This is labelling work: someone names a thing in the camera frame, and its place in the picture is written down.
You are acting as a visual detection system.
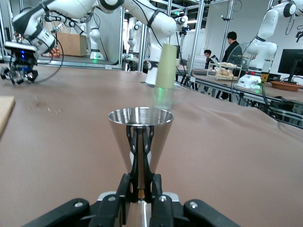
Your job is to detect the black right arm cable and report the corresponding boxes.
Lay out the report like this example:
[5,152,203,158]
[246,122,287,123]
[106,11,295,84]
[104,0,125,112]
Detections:
[33,35,65,84]

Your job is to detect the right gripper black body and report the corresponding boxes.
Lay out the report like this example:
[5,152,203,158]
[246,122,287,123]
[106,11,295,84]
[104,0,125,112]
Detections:
[10,51,36,71]

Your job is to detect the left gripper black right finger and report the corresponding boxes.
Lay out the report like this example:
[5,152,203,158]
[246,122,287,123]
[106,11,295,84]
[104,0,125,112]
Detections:
[149,174,240,227]

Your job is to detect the wire rack with bread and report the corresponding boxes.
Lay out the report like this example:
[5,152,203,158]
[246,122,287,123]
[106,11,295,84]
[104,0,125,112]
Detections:
[205,61,242,82]

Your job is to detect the steel jigger measuring cup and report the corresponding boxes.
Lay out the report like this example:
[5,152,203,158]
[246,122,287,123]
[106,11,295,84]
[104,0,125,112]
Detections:
[107,106,175,227]

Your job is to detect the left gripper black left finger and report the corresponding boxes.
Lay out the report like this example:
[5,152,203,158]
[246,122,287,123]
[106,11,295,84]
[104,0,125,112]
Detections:
[23,174,132,227]

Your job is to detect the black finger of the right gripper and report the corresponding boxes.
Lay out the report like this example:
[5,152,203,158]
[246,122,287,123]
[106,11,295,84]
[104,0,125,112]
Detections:
[25,69,39,83]
[0,66,15,86]

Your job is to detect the aluminium frame post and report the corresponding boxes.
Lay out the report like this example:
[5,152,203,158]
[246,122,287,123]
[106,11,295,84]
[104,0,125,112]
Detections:
[192,0,210,79]

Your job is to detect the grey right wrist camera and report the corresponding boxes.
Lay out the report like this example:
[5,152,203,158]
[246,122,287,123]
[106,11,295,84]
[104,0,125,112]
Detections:
[4,41,37,52]

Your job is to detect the clear glass beaker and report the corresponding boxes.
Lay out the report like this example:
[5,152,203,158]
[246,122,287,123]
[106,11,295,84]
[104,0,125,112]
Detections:
[9,70,27,85]

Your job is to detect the black computer monitor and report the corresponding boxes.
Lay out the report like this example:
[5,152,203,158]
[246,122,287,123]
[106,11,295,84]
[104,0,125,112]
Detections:
[277,49,303,83]

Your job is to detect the brown wicker basket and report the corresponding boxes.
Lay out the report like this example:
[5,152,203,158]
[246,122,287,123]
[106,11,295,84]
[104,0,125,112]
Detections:
[270,80,303,92]

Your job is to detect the seated person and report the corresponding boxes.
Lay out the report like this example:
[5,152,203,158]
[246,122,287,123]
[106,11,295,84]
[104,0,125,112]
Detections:
[203,49,215,70]

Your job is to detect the green sleeved glass bottle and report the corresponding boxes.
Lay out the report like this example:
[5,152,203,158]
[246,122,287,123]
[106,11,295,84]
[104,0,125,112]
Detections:
[152,44,178,111]

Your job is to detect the brown table cover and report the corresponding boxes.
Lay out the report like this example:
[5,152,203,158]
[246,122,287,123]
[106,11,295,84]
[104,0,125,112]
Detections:
[0,59,303,227]

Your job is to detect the wooden cutting board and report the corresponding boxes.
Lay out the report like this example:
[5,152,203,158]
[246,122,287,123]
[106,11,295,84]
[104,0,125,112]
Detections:
[0,96,16,140]

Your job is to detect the white control device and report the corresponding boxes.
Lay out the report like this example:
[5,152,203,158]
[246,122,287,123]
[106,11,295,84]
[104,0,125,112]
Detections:
[236,70,263,90]

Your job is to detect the standing person in black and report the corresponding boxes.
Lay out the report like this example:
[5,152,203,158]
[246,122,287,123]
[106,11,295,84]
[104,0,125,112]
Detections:
[219,31,244,102]

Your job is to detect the neighbouring brown workbench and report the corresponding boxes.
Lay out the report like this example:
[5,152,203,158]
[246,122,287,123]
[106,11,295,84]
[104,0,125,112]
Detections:
[176,65,303,130]

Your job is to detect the cardboard box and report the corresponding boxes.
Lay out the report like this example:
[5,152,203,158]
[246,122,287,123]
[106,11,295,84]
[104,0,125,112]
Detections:
[54,32,87,57]

